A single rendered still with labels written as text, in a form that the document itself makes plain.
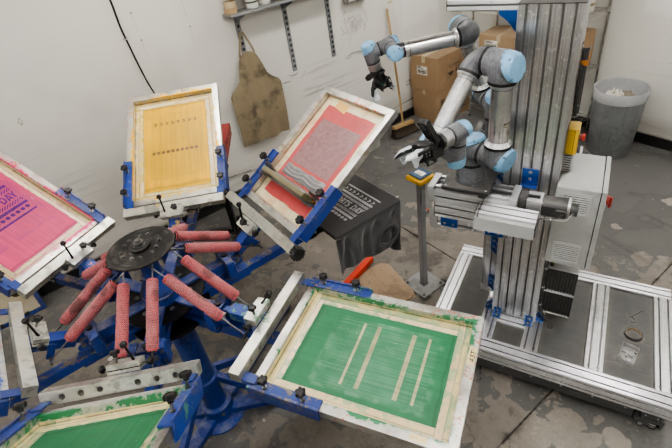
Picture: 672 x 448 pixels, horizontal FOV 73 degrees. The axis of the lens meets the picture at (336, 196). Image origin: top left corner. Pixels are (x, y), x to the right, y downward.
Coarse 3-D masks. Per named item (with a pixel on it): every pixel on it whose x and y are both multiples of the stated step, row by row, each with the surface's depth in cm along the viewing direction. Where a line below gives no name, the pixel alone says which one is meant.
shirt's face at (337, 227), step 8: (352, 176) 295; (352, 184) 288; (360, 184) 286; (368, 184) 285; (368, 192) 278; (376, 192) 277; (384, 192) 276; (384, 200) 269; (392, 200) 268; (376, 208) 263; (384, 208) 262; (328, 216) 263; (336, 216) 262; (360, 216) 259; (368, 216) 258; (328, 224) 257; (336, 224) 256; (344, 224) 255; (352, 224) 254; (328, 232) 251; (336, 232) 250; (344, 232) 249
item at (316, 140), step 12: (336, 108) 257; (324, 120) 258; (336, 120) 252; (312, 132) 258; (324, 132) 252; (336, 132) 247; (300, 144) 259; (312, 144) 253; (324, 144) 248; (300, 156) 254; (312, 156) 248; (276, 192) 250; (288, 192) 245
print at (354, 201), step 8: (344, 192) 281; (352, 192) 280; (360, 192) 279; (344, 200) 274; (352, 200) 273; (360, 200) 272; (368, 200) 271; (376, 200) 270; (336, 208) 269; (344, 208) 268; (352, 208) 267; (360, 208) 265; (368, 208) 264; (344, 216) 261; (352, 216) 260
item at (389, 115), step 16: (320, 96) 264; (336, 96) 258; (352, 96) 249; (384, 112) 229; (384, 128) 226; (288, 144) 262; (368, 144) 224; (352, 160) 225; (272, 208) 240; (288, 224) 228
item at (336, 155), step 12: (348, 120) 246; (360, 120) 241; (348, 132) 242; (360, 132) 237; (336, 144) 242; (348, 144) 237; (324, 156) 243; (336, 156) 238; (348, 156) 233; (312, 168) 244; (324, 168) 239; (336, 168) 234; (324, 180) 234; (324, 192) 230; (288, 204) 240; (300, 204) 235
